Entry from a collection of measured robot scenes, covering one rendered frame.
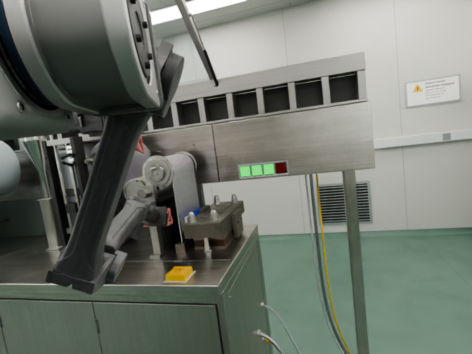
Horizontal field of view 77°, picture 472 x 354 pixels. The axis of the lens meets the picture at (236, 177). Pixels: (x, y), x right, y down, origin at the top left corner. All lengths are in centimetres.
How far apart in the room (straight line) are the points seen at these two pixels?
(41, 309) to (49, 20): 133
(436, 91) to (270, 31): 196
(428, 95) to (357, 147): 256
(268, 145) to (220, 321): 81
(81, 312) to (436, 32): 394
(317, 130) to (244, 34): 276
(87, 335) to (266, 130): 114
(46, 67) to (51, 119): 7
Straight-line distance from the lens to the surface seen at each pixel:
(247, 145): 149
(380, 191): 392
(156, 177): 129
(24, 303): 157
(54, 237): 185
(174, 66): 47
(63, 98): 29
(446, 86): 402
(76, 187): 140
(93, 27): 27
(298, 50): 390
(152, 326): 123
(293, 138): 146
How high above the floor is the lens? 134
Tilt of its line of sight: 7 degrees down
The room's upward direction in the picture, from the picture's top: 7 degrees counter-clockwise
